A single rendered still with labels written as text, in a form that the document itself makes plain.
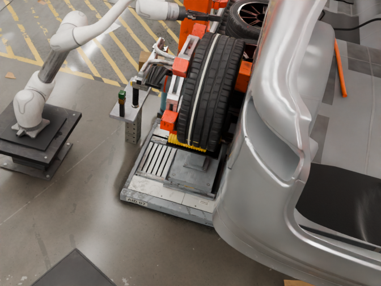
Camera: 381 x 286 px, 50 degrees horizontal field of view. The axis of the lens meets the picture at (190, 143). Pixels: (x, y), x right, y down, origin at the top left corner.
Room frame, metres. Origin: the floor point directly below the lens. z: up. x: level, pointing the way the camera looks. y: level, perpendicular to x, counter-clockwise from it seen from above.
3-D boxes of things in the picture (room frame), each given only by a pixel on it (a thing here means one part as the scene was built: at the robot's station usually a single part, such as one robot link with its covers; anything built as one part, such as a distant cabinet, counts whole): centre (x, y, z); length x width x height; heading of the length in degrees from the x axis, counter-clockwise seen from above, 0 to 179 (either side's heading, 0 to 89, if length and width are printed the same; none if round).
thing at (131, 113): (2.12, 0.46, 0.44); 0.43 x 0.17 x 0.03; 173
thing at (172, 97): (1.87, 0.10, 0.85); 0.54 x 0.07 x 0.54; 173
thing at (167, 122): (1.56, 0.13, 0.85); 0.09 x 0.08 x 0.07; 173
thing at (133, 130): (2.15, 0.45, 0.21); 0.10 x 0.10 x 0.42; 83
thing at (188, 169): (1.85, -0.07, 0.32); 0.40 x 0.30 x 0.28; 173
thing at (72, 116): (1.82, 1.08, 0.15); 0.50 x 0.50 x 0.30; 84
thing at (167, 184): (1.90, -0.08, 0.13); 0.50 x 0.36 x 0.10; 173
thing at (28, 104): (1.83, 1.08, 0.48); 0.18 x 0.16 x 0.22; 2
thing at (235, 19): (3.48, -0.46, 0.39); 0.66 x 0.66 x 0.24
